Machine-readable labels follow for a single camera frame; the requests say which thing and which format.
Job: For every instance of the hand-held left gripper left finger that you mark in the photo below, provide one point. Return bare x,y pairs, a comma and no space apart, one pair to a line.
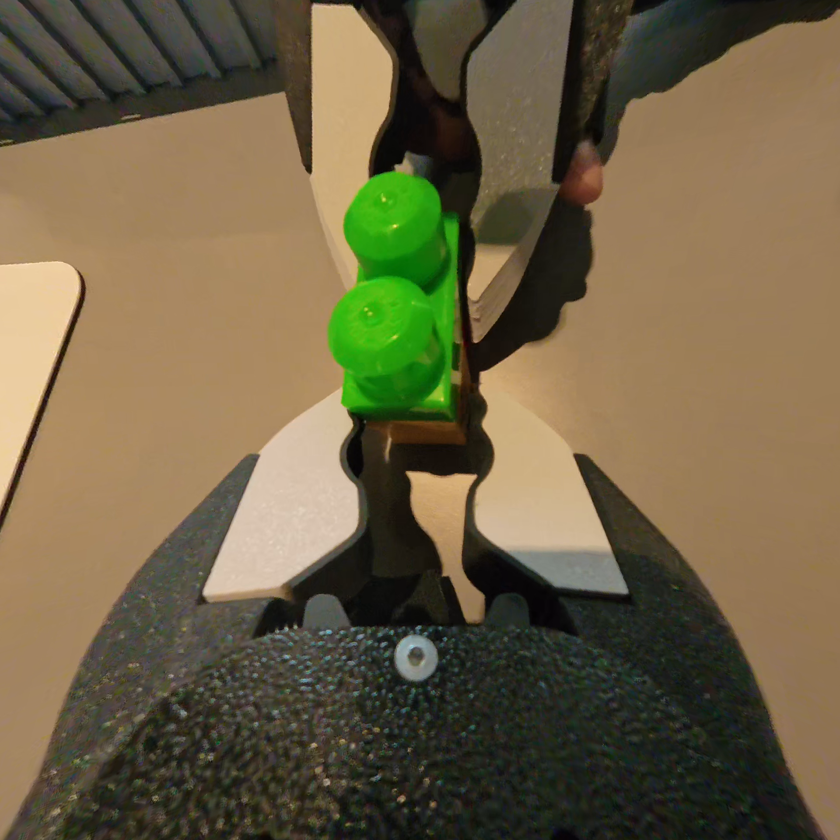
289,518

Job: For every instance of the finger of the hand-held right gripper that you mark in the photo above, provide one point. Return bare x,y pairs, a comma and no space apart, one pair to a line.
341,98
518,131

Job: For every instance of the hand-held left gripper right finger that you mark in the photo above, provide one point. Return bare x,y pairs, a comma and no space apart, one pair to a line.
544,512

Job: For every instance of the yellow single-stud block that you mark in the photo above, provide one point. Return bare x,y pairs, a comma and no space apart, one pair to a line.
420,434

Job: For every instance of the green two-stud block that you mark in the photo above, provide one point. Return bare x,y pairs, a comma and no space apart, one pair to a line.
387,328

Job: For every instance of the person's right forearm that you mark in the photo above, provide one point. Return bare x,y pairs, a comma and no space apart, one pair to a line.
722,5

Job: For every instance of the person's right hand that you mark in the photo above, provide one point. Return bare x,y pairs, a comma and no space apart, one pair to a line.
583,177

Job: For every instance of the grey ribbed plastic bin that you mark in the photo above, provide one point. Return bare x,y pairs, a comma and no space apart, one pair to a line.
131,46

